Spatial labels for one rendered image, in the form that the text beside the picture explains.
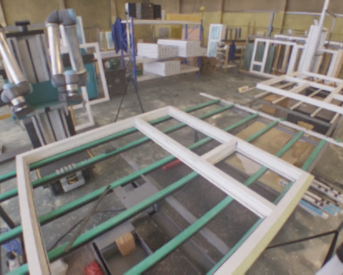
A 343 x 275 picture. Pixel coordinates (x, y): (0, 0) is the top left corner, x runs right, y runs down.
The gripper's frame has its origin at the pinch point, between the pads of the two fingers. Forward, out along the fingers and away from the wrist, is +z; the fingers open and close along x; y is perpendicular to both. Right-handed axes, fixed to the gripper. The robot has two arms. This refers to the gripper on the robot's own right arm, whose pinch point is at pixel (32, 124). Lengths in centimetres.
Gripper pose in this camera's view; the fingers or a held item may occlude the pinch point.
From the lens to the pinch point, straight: 167.4
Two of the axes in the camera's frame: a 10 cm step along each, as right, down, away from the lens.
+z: 3.8, 8.7, 3.2
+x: -6.4, 4.9, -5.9
